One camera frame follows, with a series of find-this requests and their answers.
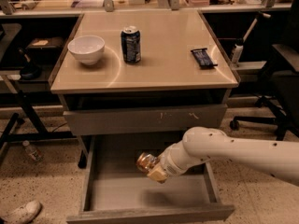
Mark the blue soda can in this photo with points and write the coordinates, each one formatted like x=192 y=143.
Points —
x=130 y=44

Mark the white spray bottle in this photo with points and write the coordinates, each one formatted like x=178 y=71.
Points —
x=239 y=43

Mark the white shoe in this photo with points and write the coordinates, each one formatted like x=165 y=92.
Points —
x=23 y=214

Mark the plastic water bottle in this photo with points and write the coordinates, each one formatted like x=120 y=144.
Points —
x=32 y=151

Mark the grey drawer cabinet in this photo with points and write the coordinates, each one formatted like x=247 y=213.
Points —
x=166 y=75

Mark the black office chair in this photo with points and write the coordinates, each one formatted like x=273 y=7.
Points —
x=279 y=79

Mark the grey top drawer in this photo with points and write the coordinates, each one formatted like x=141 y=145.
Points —
x=144 y=120

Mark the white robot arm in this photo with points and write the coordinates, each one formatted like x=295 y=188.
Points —
x=279 y=159

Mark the dark round bottle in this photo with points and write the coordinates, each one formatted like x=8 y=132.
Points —
x=30 y=70

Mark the dark box under shelf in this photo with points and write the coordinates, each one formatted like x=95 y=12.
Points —
x=45 y=50

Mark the open grey middle drawer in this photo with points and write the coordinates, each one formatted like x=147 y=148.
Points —
x=116 y=192

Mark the white ceramic bowl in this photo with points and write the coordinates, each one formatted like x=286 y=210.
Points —
x=87 y=49

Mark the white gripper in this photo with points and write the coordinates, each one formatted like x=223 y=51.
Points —
x=167 y=163

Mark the dark snack bar wrapper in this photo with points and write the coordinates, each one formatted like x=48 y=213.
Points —
x=202 y=58

